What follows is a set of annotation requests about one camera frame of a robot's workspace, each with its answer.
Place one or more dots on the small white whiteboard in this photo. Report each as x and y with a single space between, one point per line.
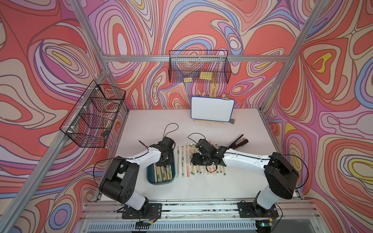
212 109

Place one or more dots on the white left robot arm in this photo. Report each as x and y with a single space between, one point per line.
119 181

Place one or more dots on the black stapler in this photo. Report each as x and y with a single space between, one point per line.
239 142

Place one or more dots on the black wire basket back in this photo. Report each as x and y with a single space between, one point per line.
199 66

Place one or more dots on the black wire basket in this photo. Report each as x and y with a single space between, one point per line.
90 122
199 66

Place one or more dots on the teal plastic storage box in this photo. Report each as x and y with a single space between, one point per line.
151 179

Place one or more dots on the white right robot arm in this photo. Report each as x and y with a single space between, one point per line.
281 176

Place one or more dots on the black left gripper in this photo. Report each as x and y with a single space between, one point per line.
169 154

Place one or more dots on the black wire basket left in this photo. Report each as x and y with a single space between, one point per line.
90 122

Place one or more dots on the wooden whiteboard stand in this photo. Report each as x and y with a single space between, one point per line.
214 90

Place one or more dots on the green band chopsticks pair eleventh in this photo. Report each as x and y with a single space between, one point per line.
178 162

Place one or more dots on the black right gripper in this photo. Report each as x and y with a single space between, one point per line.
195 157

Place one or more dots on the aluminium frame post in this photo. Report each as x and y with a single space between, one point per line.
106 74

